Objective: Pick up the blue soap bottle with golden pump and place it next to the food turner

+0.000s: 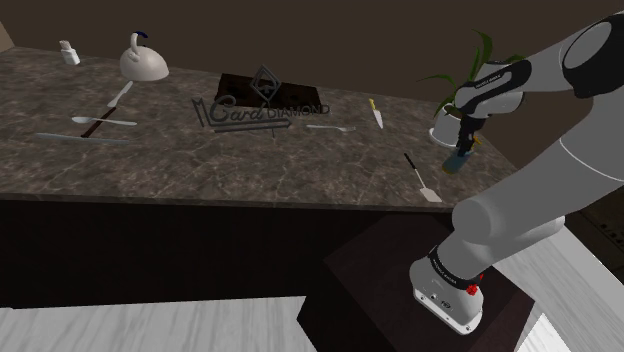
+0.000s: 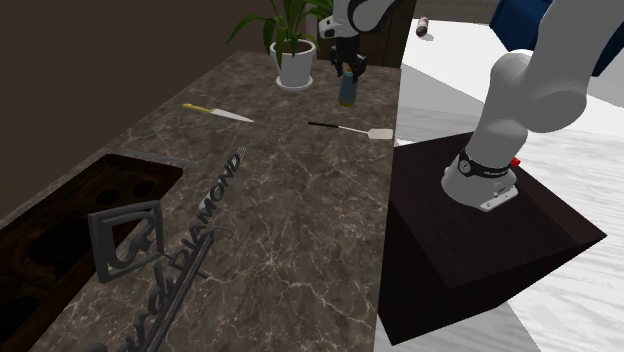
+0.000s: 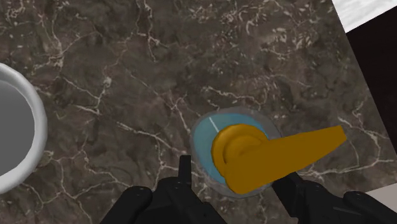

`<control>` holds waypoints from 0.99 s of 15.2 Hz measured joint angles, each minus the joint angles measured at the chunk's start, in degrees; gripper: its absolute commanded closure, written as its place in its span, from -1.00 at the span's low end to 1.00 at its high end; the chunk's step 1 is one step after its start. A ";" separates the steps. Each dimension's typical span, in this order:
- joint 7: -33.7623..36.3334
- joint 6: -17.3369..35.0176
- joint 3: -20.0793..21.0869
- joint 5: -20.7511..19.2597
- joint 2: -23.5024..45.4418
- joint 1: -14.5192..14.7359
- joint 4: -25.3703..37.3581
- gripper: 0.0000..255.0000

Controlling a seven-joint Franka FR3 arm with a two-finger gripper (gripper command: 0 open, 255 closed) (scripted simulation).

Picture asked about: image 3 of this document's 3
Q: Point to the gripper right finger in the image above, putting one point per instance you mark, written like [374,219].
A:
[316,204]

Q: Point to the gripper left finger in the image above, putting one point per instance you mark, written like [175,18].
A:
[173,201]

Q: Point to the white bowl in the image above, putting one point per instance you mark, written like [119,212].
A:
[39,124]

